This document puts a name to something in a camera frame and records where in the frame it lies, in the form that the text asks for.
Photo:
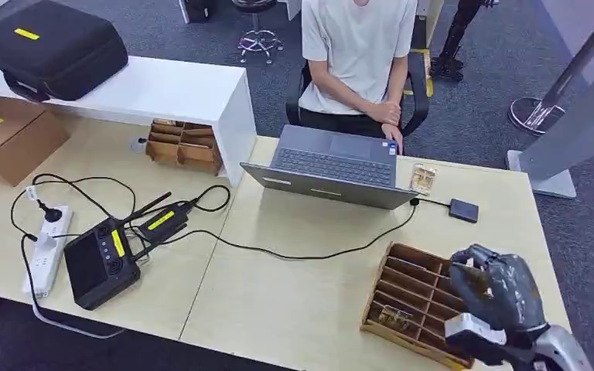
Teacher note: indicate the black legs and feet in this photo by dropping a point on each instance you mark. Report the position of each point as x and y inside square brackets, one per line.
[453, 51]

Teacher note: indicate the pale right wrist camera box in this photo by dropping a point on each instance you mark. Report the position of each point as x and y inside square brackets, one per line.
[474, 332]

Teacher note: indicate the yellow stand foot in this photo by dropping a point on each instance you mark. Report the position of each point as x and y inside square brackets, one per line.
[426, 77]

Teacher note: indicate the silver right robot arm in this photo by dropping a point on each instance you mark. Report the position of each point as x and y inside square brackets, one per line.
[558, 350]

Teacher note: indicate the white power strip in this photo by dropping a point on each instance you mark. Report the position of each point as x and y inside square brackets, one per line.
[46, 256]

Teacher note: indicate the grey stand with white base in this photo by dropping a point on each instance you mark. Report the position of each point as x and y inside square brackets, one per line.
[568, 143]

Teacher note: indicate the black external drive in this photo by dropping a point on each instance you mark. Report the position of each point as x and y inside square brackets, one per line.
[464, 210]

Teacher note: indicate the chrome pole with round base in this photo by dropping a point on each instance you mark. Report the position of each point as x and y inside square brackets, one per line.
[532, 115]

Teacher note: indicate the black handheld controller with screen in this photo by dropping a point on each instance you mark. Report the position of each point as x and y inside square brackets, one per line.
[94, 269]

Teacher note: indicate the black power plug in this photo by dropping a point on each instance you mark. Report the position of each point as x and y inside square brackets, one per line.
[52, 214]

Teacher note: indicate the white desk shelf riser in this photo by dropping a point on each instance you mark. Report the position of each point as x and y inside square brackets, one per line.
[164, 89]

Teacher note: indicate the chrome stool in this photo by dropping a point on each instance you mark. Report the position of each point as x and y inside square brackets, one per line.
[259, 38]

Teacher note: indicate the brown cardboard box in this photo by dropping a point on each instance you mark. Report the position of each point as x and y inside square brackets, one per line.
[12, 138]

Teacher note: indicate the wooden card sorting box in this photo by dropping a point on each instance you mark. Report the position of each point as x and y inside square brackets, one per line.
[409, 297]

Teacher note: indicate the black transmitter with yellow label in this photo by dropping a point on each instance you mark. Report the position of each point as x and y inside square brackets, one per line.
[164, 223]

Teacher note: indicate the black carrying case yellow label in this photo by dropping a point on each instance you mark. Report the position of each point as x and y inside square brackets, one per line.
[56, 48]

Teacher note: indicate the grey laptop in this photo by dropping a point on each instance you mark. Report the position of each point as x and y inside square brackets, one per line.
[335, 164]

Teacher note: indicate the black office chair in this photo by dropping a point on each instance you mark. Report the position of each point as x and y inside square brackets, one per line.
[420, 92]

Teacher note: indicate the small wooden divider box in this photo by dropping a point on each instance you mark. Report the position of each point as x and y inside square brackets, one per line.
[184, 148]

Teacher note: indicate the person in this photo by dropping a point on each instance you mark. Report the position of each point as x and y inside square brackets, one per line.
[353, 56]

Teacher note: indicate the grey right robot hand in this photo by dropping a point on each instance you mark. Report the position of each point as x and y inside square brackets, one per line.
[507, 292]

